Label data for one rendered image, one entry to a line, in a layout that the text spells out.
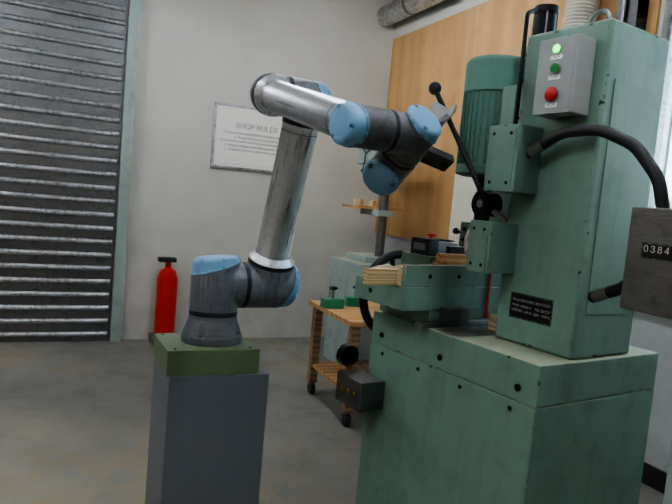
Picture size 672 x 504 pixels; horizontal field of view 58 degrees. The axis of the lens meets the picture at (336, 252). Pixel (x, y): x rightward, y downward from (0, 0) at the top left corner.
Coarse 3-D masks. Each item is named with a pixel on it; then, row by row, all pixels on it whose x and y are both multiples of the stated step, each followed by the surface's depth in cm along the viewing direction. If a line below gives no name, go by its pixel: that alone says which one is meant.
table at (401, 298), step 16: (368, 288) 162; (384, 288) 156; (400, 288) 151; (416, 288) 152; (432, 288) 154; (448, 288) 157; (464, 288) 161; (480, 288) 164; (496, 288) 167; (384, 304) 156; (400, 304) 150; (416, 304) 152; (432, 304) 155; (448, 304) 158; (464, 304) 161; (480, 304) 165; (496, 304) 168
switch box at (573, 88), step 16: (544, 48) 131; (576, 48) 125; (592, 48) 127; (544, 64) 131; (560, 64) 128; (576, 64) 125; (592, 64) 127; (544, 80) 131; (560, 80) 127; (576, 80) 125; (560, 96) 127; (576, 96) 126; (544, 112) 131; (560, 112) 128; (576, 112) 127
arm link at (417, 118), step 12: (408, 108) 130; (420, 108) 132; (408, 120) 129; (420, 120) 128; (432, 120) 131; (408, 132) 128; (420, 132) 128; (432, 132) 129; (396, 144) 128; (408, 144) 130; (420, 144) 131; (432, 144) 133; (384, 156) 136; (396, 156) 134; (408, 156) 133; (420, 156) 134; (408, 168) 137
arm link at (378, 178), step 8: (376, 160) 137; (384, 160) 137; (368, 168) 138; (376, 168) 137; (384, 168) 136; (392, 168) 137; (368, 176) 140; (376, 176) 139; (384, 176) 137; (392, 176) 136; (400, 176) 138; (368, 184) 141; (376, 184) 140; (384, 184) 139; (392, 184) 138; (376, 192) 141; (384, 192) 140; (392, 192) 140
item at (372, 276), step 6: (366, 270) 148; (372, 270) 148; (378, 270) 149; (384, 270) 150; (390, 270) 151; (396, 270) 152; (366, 276) 148; (372, 276) 148; (378, 276) 149; (384, 276) 150; (390, 276) 151; (396, 276) 152; (366, 282) 148; (372, 282) 148; (378, 282) 149; (384, 282) 150; (390, 282) 151
